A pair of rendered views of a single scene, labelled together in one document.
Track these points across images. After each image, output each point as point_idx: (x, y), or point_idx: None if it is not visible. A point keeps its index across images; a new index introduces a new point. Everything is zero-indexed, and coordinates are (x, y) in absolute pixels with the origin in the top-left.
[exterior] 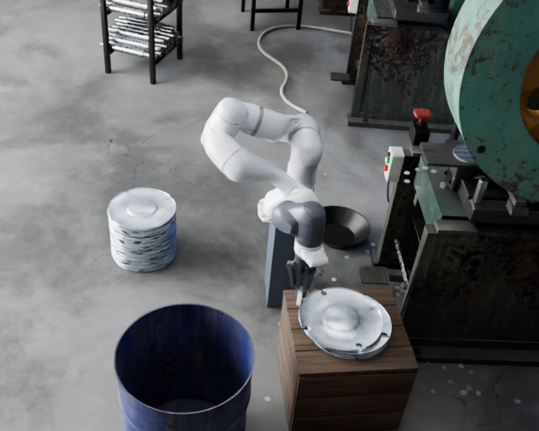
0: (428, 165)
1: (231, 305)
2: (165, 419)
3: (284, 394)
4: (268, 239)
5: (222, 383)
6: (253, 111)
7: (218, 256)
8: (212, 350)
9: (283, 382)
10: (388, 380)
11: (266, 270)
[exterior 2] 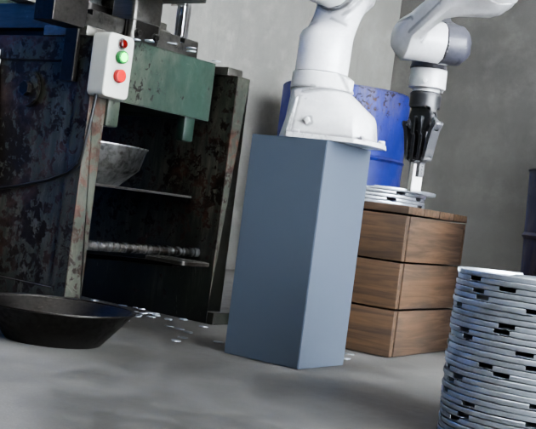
0: (205, 2)
1: (406, 380)
2: None
3: (430, 338)
4: (316, 251)
5: None
6: None
7: (351, 396)
8: None
9: (424, 329)
10: None
11: (317, 321)
